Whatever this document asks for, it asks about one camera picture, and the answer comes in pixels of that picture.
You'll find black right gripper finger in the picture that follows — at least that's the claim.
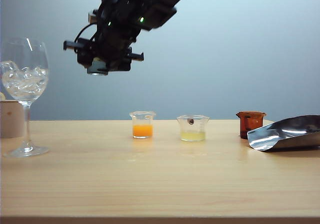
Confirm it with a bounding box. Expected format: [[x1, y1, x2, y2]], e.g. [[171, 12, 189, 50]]
[[107, 58, 133, 73], [76, 50, 89, 68]]

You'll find amber brown measuring cup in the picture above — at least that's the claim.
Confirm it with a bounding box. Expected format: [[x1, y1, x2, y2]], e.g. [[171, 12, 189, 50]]
[[236, 111, 268, 140]]

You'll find beige paper cup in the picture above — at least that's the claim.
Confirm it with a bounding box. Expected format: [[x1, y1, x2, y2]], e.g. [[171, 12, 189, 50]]
[[0, 99, 26, 139]]

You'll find clear stemmed wine glass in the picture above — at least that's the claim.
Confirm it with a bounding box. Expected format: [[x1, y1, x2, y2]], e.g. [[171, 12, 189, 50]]
[[0, 37, 50, 159]]

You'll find clear measuring cup orange juice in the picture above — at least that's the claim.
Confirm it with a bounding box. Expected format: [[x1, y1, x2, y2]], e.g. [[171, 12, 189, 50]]
[[129, 111, 157, 139]]

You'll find black camera cable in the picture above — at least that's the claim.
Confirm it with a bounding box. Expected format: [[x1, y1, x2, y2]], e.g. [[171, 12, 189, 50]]
[[74, 23, 98, 47]]

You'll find clear ice cube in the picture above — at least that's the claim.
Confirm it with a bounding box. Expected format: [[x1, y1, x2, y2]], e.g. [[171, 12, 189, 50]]
[[19, 66, 34, 79], [0, 60, 20, 76], [33, 66, 49, 80]]

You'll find shiny metal ice scoop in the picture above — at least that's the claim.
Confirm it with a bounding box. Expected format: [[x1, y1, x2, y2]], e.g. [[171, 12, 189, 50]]
[[246, 114, 320, 152]]

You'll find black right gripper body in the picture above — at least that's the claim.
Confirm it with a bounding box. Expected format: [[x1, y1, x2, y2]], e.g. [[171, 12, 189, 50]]
[[63, 33, 145, 61]]

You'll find clear measuring cup yellow juice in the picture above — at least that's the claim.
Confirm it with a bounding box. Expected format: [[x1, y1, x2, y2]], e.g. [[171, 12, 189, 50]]
[[176, 114, 210, 142]]

